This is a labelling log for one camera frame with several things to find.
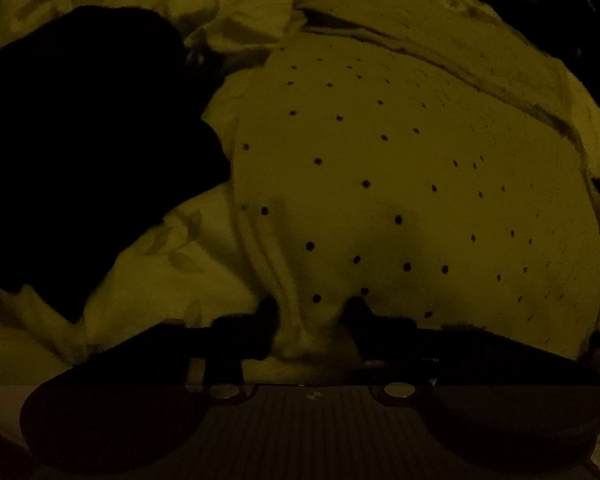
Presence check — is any light polka dot garment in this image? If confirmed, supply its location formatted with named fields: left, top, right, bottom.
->
left=229, top=35, right=600, bottom=363

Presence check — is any light knit cloth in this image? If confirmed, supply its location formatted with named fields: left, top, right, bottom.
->
left=290, top=0, right=600, bottom=191

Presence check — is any black cloth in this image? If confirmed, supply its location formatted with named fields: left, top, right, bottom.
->
left=0, top=5, right=232, bottom=327

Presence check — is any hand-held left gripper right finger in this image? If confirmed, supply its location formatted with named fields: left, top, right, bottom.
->
left=341, top=296, right=600, bottom=403

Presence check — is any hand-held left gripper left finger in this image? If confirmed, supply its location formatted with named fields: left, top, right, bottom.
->
left=54, top=297, right=281, bottom=402

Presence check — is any light leaf print bed sheet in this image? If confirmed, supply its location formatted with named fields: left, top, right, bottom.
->
left=0, top=0, right=600, bottom=386

